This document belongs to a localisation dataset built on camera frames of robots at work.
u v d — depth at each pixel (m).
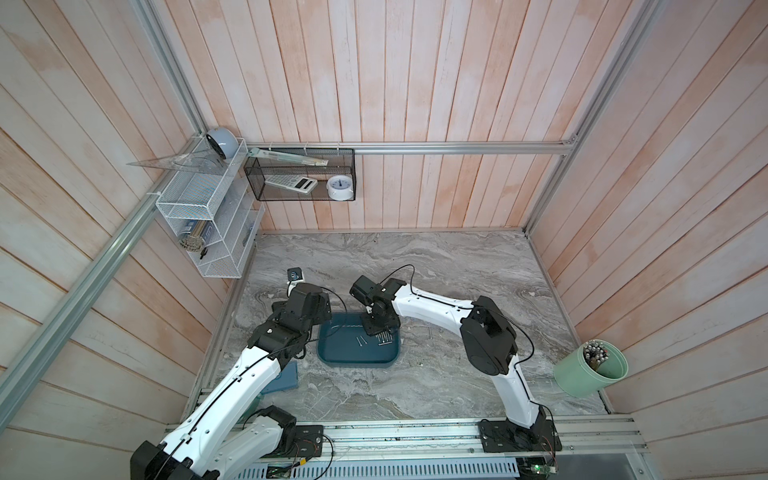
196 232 0.76
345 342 0.89
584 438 0.75
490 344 0.52
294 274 0.66
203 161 0.86
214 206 0.69
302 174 1.01
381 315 0.68
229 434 0.44
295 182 0.98
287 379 0.82
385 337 0.90
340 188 0.94
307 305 0.59
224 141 0.84
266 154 0.92
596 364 0.71
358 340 0.90
